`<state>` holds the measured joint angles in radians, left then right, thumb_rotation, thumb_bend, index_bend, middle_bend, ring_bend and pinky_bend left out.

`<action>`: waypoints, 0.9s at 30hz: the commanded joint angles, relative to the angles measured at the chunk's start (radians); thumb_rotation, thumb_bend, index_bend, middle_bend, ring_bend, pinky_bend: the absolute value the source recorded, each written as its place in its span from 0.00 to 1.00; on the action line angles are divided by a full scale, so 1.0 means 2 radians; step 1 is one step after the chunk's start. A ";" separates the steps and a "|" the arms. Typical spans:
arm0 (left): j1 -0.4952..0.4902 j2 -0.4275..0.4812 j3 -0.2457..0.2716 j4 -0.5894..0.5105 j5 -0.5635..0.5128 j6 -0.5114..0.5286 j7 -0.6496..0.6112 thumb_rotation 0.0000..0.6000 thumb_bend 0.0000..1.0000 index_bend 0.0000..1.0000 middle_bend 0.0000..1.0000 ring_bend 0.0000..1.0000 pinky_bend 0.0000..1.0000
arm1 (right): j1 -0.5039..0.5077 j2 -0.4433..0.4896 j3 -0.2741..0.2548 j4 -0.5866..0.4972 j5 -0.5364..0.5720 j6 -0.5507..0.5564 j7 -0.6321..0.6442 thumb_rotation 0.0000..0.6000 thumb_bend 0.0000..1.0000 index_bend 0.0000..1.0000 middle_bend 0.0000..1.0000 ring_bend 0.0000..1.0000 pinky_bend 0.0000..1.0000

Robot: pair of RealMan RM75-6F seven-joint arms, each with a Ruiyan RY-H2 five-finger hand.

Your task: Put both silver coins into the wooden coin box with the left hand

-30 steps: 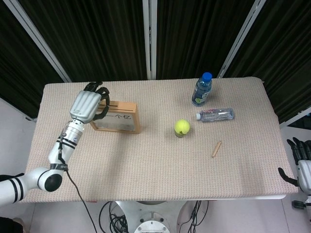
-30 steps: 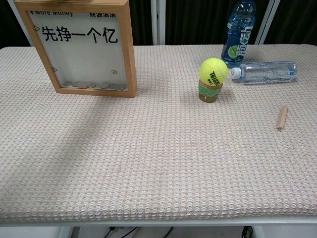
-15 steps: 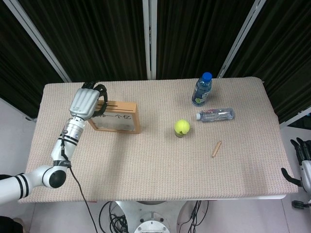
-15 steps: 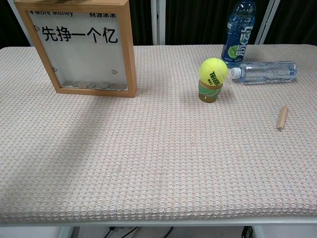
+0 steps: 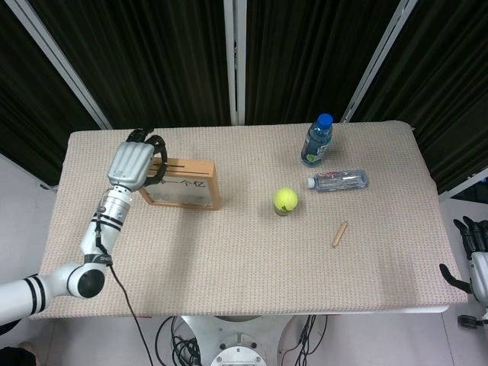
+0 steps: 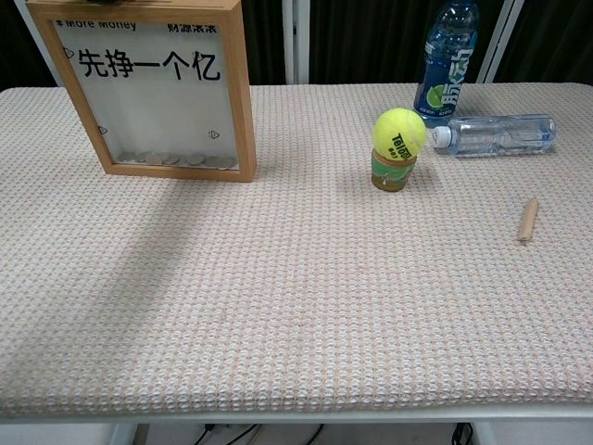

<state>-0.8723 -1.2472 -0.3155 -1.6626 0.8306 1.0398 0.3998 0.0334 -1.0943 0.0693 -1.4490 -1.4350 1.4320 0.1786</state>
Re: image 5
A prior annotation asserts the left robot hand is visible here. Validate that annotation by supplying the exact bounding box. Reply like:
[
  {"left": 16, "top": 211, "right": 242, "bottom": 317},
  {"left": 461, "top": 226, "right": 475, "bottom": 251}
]
[{"left": 106, "top": 128, "right": 169, "bottom": 191}]

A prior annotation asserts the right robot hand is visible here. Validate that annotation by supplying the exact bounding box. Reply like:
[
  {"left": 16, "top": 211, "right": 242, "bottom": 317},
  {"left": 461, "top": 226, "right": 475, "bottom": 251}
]
[{"left": 438, "top": 216, "right": 488, "bottom": 308}]

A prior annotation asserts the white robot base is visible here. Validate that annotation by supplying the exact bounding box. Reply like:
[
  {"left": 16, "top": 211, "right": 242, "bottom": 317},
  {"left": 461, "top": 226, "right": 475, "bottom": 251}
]
[{"left": 178, "top": 314, "right": 306, "bottom": 366}]

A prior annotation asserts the black pleated curtain panel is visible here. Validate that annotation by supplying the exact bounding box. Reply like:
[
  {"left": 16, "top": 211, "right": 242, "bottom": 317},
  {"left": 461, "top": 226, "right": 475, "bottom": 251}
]
[
  {"left": 28, "top": 0, "right": 234, "bottom": 130},
  {"left": 0, "top": 0, "right": 104, "bottom": 184},
  {"left": 243, "top": 0, "right": 401, "bottom": 126},
  {"left": 352, "top": 0, "right": 488, "bottom": 194}
]

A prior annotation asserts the short wooden dowel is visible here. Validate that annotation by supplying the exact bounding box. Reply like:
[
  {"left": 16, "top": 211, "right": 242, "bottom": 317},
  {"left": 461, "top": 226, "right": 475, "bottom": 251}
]
[{"left": 330, "top": 220, "right": 348, "bottom": 249}]

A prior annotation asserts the yellow tennis ball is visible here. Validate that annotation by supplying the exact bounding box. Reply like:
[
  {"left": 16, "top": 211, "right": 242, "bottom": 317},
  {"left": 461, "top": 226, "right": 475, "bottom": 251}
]
[{"left": 272, "top": 187, "right": 299, "bottom": 213}]

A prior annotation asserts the clear plastic water bottle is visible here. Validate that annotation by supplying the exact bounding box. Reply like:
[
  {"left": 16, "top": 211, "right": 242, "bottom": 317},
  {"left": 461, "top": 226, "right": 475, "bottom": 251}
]
[{"left": 307, "top": 169, "right": 369, "bottom": 192}]

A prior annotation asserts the beige woven tablecloth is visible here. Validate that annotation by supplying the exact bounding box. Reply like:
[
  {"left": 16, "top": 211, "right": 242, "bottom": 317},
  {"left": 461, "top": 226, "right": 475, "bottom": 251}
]
[{"left": 26, "top": 120, "right": 470, "bottom": 319}]

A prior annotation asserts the blue sports drink bottle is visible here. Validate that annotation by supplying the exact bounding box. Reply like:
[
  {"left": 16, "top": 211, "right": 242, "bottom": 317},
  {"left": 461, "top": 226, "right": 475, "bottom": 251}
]
[{"left": 300, "top": 112, "right": 335, "bottom": 169}]

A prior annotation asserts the wooden coin box frame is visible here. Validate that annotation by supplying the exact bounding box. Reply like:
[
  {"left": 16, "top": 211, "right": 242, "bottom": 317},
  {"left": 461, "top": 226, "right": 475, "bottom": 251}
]
[{"left": 137, "top": 158, "right": 221, "bottom": 211}]

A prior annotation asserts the white partition frame post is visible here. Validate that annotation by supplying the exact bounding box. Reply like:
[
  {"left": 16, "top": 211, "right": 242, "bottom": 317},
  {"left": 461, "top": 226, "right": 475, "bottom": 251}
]
[
  {"left": 340, "top": 0, "right": 420, "bottom": 124},
  {"left": 5, "top": 0, "right": 114, "bottom": 130},
  {"left": 223, "top": 0, "right": 248, "bottom": 126}
]

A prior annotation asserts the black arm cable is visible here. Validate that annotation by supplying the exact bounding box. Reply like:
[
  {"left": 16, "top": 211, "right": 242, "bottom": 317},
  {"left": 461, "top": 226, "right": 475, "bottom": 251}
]
[{"left": 94, "top": 205, "right": 156, "bottom": 366}]

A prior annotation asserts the black cable bundle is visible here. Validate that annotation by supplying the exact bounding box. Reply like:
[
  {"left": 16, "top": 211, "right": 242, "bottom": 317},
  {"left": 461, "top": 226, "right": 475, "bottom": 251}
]
[
  {"left": 155, "top": 315, "right": 205, "bottom": 366},
  {"left": 280, "top": 314, "right": 329, "bottom": 366}
]

